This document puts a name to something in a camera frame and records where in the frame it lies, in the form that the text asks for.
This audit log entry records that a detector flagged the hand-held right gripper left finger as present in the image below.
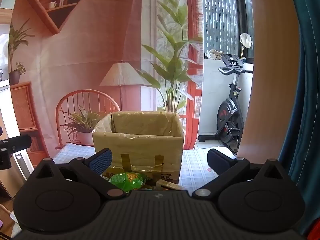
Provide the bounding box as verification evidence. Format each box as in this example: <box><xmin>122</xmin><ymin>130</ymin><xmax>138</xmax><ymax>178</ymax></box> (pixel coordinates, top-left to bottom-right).
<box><xmin>36</xmin><ymin>148</ymin><xmax>126</xmax><ymax>201</ymax></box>

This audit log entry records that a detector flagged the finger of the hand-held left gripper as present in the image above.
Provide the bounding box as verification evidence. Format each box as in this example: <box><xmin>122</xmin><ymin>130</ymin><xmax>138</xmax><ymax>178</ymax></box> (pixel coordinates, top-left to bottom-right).
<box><xmin>0</xmin><ymin>134</ymin><xmax>32</xmax><ymax>154</ymax></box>

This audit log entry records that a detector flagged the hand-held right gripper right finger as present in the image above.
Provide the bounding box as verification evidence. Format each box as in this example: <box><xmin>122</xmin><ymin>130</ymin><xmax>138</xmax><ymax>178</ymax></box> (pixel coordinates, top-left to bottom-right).
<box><xmin>192</xmin><ymin>148</ymin><xmax>284</xmax><ymax>198</ymax></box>

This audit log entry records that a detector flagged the green snack packet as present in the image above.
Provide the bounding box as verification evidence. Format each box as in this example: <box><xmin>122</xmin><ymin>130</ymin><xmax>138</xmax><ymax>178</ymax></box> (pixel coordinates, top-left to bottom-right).
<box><xmin>109</xmin><ymin>172</ymin><xmax>149</xmax><ymax>193</ymax></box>

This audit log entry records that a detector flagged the cardboard box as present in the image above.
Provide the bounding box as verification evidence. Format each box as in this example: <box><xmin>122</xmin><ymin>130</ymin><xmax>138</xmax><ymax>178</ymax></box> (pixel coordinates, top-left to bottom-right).
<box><xmin>92</xmin><ymin>110</ymin><xmax>185</xmax><ymax>184</ymax></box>

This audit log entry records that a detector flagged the black exercise bike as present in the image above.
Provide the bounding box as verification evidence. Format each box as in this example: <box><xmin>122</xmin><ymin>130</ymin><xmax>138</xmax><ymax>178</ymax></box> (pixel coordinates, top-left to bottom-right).
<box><xmin>198</xmin><ymin>53</ymin><xmax>254</xmax><ymax>156</ymax></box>

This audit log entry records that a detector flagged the white snack packet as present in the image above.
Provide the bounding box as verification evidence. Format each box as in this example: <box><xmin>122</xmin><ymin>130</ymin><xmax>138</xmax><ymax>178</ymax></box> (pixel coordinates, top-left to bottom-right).
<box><xmin>155</xmin><ymin>179</ymin><xmax>187</xmax><ymax>191</ymax></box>

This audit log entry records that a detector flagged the crumpled pale cloth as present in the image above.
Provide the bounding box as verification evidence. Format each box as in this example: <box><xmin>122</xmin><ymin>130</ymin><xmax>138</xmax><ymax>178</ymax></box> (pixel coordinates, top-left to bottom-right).
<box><xmin>205</xmin><ymin>49</ymin><xmax>226</xmax><ymax>60</ymax></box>

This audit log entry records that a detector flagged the blue curtain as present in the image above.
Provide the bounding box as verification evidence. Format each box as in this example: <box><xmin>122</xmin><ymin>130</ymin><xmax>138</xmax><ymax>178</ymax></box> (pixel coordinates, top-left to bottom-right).
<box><xmin>278</xmin><ymin>0</ymin><xmax>320</xmax><ymax>236</ymax></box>

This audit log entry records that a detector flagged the printed room backdrop cloth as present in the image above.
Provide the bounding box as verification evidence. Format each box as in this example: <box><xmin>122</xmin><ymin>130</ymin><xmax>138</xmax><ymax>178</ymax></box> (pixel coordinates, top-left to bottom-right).
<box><xmin>8</xmin><ymin>0</ymin><xmax>205</xmax><ymax>161</ymax></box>

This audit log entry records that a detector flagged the pale round object on stick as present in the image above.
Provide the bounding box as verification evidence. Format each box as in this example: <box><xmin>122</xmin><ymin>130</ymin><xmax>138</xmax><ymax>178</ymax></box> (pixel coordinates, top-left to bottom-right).
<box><xmin>239</xmin><ymin>33</ymin><xmax>252</xmax><ymax>59</ymax></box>

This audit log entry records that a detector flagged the dark framed window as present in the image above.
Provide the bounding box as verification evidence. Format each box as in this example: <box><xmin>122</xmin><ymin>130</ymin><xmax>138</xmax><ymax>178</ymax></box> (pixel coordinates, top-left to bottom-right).
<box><xmin>201</xmin><ymin>0</ymin><xmax>255</xmax><ymax>64</ymax></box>

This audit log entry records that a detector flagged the curved wooden frame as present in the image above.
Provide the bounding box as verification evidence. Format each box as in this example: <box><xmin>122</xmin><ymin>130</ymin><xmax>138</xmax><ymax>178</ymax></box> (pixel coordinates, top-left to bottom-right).
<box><xmin>237</xmin><ymin>0</ymin><xmax>301</xmax><ymax>161</ymax></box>

